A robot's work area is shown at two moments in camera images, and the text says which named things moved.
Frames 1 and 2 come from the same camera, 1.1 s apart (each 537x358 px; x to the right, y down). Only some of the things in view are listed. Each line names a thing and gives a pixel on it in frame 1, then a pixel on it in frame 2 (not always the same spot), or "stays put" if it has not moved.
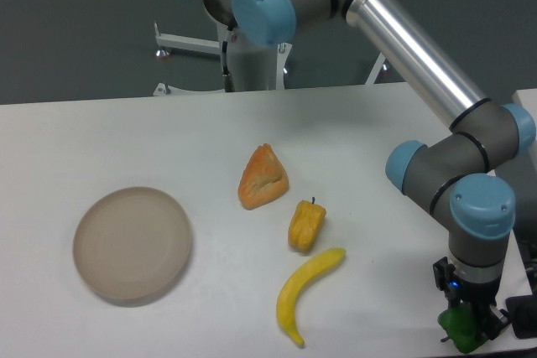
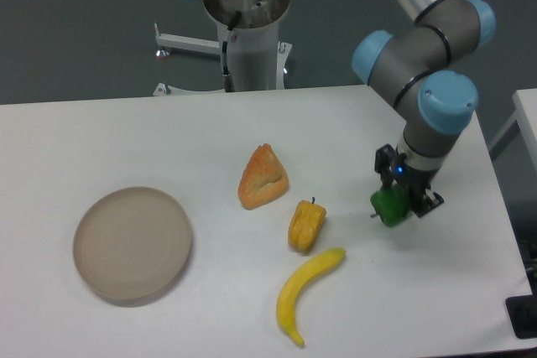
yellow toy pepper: [304, 225] stays put
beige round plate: [132, 243] stays put
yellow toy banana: [289, 292] stays put
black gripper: [478, 296] to [415, 181]
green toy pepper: [462, 328] to [391, 204]
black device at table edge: [523, 313] stays put
